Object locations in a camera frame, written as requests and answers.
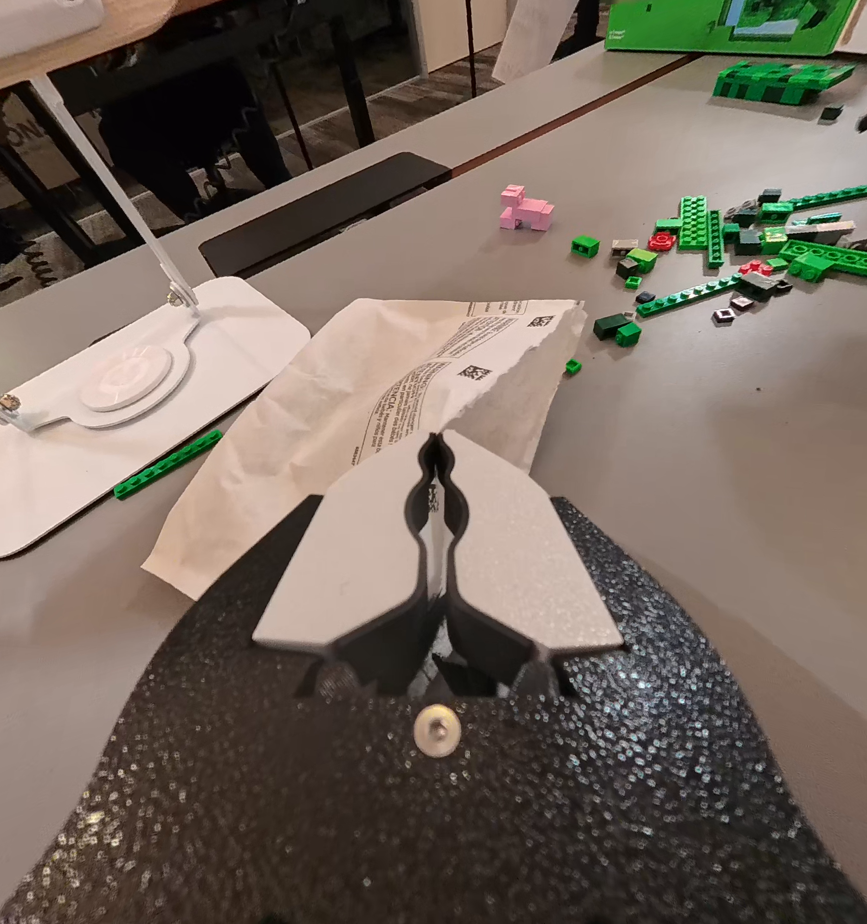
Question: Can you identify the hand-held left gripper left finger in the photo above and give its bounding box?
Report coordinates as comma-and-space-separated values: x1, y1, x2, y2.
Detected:
251, 432, 440, 656

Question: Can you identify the short wide green plate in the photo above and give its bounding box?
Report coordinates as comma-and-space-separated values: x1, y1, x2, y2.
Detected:
677, 195, 710, 250

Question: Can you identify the grey desk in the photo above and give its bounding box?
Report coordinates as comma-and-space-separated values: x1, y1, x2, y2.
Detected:
0, 39, 867, 924

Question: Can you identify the black office chair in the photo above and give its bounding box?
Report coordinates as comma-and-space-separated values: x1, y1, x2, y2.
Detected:
104, 65, 293, 221

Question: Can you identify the black desk cable cover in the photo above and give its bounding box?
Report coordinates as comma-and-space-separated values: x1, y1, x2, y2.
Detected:
198, 152, 452, 279

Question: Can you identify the flat green brick panel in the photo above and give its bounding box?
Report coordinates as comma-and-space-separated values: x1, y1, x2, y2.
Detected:
712, 60, 856, 105

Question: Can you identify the white paper bag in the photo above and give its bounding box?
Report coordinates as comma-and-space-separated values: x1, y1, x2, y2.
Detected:
141, 297, 588, 600

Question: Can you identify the white paper sheet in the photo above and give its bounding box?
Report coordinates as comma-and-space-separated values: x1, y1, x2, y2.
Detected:
492, 0, 564, 84

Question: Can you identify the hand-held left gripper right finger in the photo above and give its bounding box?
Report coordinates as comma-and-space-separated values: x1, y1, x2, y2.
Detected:
439, 430, 625, 656

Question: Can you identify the pink brick pig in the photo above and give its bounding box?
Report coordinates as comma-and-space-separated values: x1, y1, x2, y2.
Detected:
500, 185, 556, 232

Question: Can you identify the black coiled cable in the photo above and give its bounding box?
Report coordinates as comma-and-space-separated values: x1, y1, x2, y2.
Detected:
188, 108, 261, 214

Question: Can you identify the green toy box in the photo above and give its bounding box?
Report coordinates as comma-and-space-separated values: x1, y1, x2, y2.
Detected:
604, 0, 867, 57

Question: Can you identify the black floor stand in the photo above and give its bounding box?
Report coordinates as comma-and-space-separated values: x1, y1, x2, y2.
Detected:
462, 0, 479, 98

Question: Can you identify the wooden and white book stand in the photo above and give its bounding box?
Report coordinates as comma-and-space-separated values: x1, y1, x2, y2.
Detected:
0, 0, 311, 560

